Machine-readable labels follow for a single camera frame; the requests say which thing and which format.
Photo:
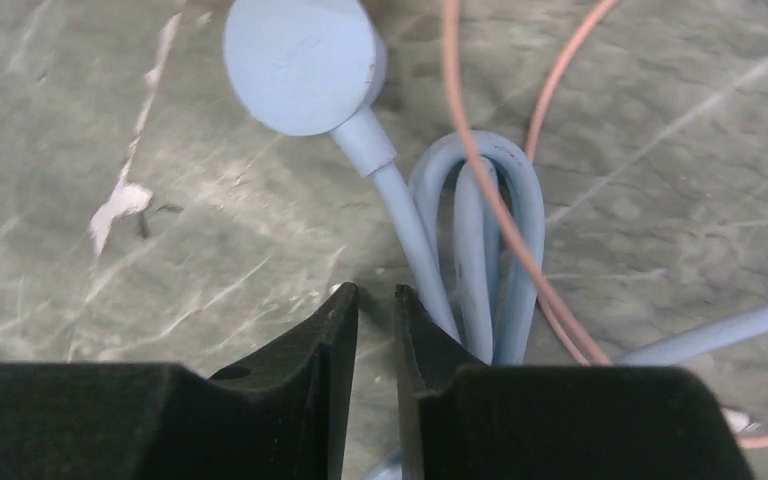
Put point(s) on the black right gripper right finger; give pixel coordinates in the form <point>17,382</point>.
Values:
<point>462,419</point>

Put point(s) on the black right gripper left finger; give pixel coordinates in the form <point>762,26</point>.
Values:
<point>279,413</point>

